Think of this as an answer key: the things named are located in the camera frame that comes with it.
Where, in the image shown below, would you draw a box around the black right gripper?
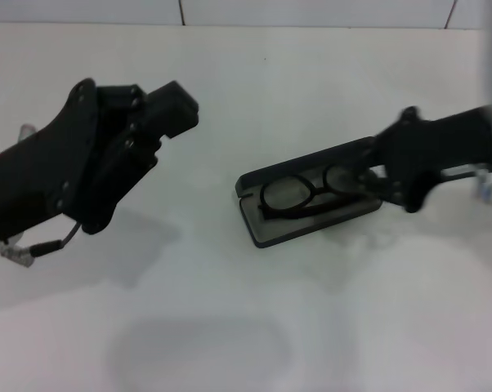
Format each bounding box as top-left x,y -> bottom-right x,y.
354,105 -> 492,215

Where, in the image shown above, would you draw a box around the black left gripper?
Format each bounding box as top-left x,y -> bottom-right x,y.
0,77 -> 201,237

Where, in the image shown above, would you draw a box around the black thin-frame glasses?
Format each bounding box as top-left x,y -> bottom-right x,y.
258,163 -> 373,221

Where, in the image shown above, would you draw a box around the black glasses case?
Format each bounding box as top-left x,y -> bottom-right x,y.
235,136 -> 382,249

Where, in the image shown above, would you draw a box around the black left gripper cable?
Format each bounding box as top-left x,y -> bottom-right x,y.
0,221 -> 84,267

